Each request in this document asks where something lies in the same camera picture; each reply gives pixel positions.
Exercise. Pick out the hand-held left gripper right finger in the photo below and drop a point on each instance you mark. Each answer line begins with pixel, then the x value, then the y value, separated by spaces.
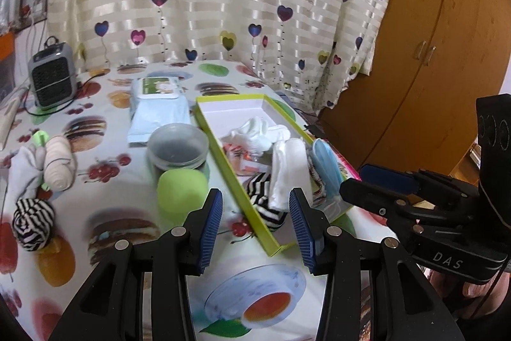
pixel 303 229

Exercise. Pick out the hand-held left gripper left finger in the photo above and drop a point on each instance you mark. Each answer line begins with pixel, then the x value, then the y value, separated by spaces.
pixel 211 229

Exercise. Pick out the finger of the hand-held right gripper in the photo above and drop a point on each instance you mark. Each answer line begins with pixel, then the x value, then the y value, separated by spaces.
pixel 371 195
pixel 389 175

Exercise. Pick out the black-white striped sock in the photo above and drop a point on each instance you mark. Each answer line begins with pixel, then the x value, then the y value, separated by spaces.
pixel 32 223
pixel 263 205

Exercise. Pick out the blue face mask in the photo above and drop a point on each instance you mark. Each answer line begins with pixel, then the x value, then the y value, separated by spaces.
pixel 325 161

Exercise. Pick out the white towel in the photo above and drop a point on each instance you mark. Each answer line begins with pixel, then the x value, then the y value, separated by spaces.
pixel 287 173

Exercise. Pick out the red printed white cloth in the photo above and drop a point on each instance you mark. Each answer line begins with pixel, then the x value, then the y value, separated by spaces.
pixel 243 161

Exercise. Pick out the white sock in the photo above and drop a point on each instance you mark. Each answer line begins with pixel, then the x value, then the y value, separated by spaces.
pixel 255 133

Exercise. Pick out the yellow-green cardboard box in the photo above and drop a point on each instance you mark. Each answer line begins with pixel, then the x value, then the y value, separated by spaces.
pixel 239 111

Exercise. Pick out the beige sock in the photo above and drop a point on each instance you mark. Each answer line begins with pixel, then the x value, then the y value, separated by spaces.
pixel 60 165

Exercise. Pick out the grey-white sock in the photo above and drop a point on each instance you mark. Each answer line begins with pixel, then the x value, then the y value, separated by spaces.
pixel 24 173

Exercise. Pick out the person's right hand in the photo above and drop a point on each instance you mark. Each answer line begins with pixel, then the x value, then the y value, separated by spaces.
pixel 463 295

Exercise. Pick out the light green jar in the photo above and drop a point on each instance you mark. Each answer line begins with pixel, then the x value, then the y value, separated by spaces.
pixel 181 191

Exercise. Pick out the clear round plastic container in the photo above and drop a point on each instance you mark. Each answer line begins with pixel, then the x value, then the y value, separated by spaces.
pixel 175 145

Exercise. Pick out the food print tablecloth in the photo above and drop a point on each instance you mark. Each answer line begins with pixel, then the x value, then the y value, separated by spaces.
pixel 119 173

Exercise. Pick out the brown wooden wardrobe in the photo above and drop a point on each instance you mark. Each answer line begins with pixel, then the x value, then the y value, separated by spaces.
pixel 419 65

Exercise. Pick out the blue wet wipes pack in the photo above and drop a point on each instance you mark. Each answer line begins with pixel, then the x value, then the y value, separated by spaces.
pixel 155 113

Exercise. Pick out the small grey heater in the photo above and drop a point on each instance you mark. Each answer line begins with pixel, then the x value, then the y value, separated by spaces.
pixel 52 77

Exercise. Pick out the heart print striped curtain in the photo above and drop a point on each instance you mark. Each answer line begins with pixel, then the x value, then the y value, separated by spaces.
pixel 199 5

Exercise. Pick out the orange lidded container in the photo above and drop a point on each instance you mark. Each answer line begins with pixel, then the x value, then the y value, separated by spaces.
pixel 6 49

